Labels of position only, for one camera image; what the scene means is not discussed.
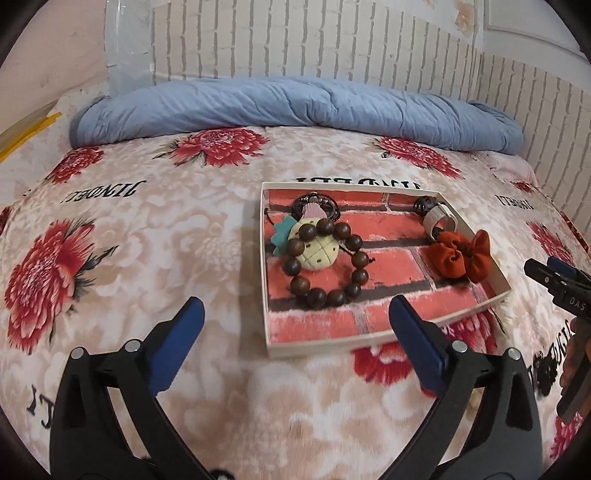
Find pink pillow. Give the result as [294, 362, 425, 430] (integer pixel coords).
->
[485, 151, 539, 185]

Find person's right hand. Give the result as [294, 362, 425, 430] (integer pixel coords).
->
[558, 318, 591, 393]

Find orange fabric scrunchie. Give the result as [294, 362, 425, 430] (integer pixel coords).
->
[425, 229, 491, 281]

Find brown wooden bead bracelet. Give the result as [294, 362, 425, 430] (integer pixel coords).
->
[283, 218, 370, 309]

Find rolled blue quilt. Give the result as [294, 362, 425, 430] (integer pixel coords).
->
[69, 76, 525, 155]

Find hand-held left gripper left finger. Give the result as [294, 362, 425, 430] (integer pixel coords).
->
[48, 296, 218, 480]

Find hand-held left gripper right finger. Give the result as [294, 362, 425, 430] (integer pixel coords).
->
[389, 295, 543, 480]

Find black braided cord bracelet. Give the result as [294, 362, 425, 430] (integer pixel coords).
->
[265, 193, 342, 223]

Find white hair clip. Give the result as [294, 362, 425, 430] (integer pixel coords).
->
[422, 206, 460, 241]

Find brick pattern cardboard tray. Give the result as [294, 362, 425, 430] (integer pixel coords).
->
[260, 181, 512, 360]

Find yellow tape strip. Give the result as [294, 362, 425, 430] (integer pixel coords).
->
[0, 112, 63, 162]

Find pale pink board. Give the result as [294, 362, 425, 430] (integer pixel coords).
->
[0, 0, 112, 139]

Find flower wall stickers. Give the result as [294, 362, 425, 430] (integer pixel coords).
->
[454, 0, 485, 33]

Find clear plastic sheet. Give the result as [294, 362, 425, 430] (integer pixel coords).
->
[104, 0, 155, 95]

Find red floral blanket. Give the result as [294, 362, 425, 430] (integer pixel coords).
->
[0, 122, 591, 480]

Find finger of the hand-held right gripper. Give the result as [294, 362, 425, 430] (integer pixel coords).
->
[524, 258, 580, 289]
[547, 257, 591, 280]

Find pineapple shaped hair clip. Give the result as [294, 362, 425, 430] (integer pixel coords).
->
[270, 217, 354, 271]

